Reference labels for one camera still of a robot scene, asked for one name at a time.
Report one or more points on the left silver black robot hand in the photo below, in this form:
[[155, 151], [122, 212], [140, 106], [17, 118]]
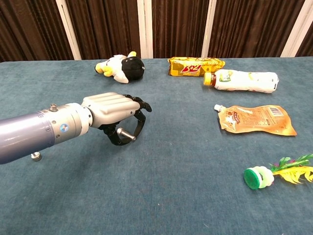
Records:
[[112, 107]]

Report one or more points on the steel bolt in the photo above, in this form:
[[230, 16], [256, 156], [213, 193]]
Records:
[[126, 134], [36, 156]]

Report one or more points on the black white yellow plush toy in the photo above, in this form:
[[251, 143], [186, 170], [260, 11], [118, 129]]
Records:
[[132, 68]]

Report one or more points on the yellow snack package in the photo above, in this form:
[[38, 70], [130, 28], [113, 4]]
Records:
[[190, 68]]

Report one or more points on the blue felt table cover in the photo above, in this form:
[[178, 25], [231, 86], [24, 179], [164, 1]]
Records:
[[156, 183]]

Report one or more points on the white-labelled yellow-capped drink bottle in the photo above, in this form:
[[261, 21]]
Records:
[[244, 82]]

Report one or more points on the orange spout pouch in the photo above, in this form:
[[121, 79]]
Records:
[[256, 120]]

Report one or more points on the green-based feather shuttlecock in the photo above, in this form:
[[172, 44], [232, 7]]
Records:
[[254, 177]]

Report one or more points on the white frame post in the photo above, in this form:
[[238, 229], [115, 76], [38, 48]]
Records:
[[208, 29], [68, 29], [144, 29], [296, 36]]

